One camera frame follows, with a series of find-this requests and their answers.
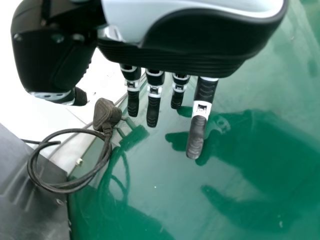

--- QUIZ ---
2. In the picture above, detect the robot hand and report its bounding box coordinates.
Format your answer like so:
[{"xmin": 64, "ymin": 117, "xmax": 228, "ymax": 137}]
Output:
[{"xmin": 9, "ymin": 0, "xmax": 287, "ymax": 160}]

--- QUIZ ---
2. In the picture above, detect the black power cable with plug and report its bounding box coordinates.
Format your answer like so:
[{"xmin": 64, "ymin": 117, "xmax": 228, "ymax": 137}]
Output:
[{"xmin": 26, "ymin": 97, "xmax": 123, "ymax": 194}]

